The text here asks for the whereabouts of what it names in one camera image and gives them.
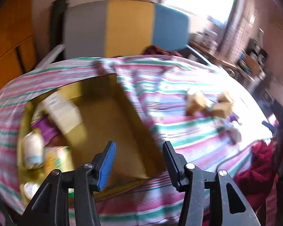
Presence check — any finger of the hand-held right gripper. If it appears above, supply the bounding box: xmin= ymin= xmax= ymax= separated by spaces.
xmin=262 ymin=120 xmax=281 ymax=133

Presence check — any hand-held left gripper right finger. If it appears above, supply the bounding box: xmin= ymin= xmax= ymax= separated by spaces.
xmin=162 ymin=141 xmax=262 ymax=226

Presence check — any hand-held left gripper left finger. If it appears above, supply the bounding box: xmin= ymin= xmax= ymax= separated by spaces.
xmin=18 ymin=141 xmax=117 ymax=226

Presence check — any purple packet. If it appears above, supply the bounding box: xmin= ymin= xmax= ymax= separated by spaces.
xmin=31 ymin=118 xmax=59 ymax=144
xmin=228 ymin=113 xmax=242 ymax=125

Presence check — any plastic white bundle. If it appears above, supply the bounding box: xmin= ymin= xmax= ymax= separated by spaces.
xmin=220 ymin=125 xmax=242 ymax=145

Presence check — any cardboard box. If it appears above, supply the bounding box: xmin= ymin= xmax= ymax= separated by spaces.
xmin=16 ymin=73 xmax=167 ymax=205

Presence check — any yellow green packet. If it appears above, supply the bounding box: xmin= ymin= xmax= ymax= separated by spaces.
xmin=44 ymin=146 xmax=73 ymax=172

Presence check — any cream carton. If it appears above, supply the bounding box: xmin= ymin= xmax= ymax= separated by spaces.
xmin=39 ymin=91 xmax=83 ymax=136

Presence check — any white roll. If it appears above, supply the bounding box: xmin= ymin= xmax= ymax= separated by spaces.
xmin=22 ymin=132 xmax=45 ymax=170

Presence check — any white green packet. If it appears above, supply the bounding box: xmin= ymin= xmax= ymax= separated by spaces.
xmin=22 ymin=181 xmax=42 ymax=199

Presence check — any striped bed sheet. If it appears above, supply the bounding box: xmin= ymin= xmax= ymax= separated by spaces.
xmin=0 ymin=55 xmax=274 ymax=226

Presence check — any cluttered shelf unit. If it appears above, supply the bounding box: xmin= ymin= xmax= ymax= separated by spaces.
xmin=236 ymin=28 xmax=269 ymax=83

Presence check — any wooden desk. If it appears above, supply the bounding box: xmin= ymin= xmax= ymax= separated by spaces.
xmin=190 ymin=40 xmax=238 ymax=70

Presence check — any white box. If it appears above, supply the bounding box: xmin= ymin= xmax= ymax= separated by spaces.
xmin=201 ymin=28 xmax=218 ymax=44

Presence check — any dark red cloth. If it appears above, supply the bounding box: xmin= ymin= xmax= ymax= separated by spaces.
xmin=143 ymin=45 xmax=183 ymax=57

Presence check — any grey yellow blue headboard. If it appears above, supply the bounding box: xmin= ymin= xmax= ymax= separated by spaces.
xmin=62 ymin=0 xmax=191 ymax=58

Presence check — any wooden wardrobe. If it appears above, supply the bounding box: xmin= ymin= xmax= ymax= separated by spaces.
xmin=0 ymin=0 xmax=38 ymax=99

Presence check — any grey bed rail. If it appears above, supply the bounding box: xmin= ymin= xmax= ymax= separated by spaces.
xmin=186 ymin=45 xmax=213 ymax=66

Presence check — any white bed rail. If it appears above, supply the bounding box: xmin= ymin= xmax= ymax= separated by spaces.
xmin=36 ymin=45 xmax=64 ymax=67

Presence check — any black post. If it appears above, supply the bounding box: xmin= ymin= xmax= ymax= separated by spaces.
xmin=51 ymin=0 xmax=68 ymax=50

